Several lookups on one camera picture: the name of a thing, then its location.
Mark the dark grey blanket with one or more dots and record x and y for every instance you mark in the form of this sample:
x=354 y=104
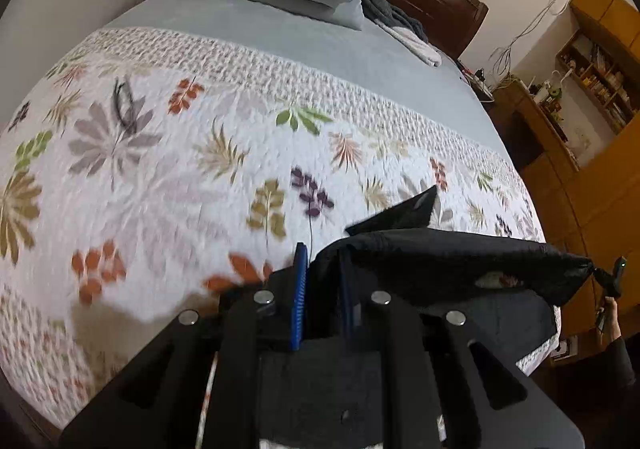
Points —
x=383 y=11

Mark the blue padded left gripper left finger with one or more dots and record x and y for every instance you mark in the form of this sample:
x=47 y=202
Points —
x=300 y=267

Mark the white wall socket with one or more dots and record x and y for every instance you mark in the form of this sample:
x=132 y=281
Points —
x=567 y=348

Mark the wooden bookshelf with books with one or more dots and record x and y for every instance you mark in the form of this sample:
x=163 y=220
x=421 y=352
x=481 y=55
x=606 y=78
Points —
x=606 y=83

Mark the floral quilted bedspread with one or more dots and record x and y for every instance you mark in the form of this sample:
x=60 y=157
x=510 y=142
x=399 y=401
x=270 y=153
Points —
x=148 y=169

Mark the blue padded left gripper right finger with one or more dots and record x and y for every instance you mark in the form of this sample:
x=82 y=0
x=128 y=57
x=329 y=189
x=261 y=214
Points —
x=348 y=315

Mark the person's right hand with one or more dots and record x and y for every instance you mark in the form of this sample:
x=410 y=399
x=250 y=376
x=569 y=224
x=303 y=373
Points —
x=611 y=328

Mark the white fleece cloth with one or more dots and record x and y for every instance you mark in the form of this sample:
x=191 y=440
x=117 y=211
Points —
x=422 y=50

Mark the black quilted pants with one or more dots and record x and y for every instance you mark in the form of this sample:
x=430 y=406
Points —
x=510 y=287

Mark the dark sleeved right forearm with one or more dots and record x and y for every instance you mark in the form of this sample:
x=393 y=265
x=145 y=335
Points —
x=616 y=367

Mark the grey blue bed sheet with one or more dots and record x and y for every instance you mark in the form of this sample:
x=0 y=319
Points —
x=369 y=58

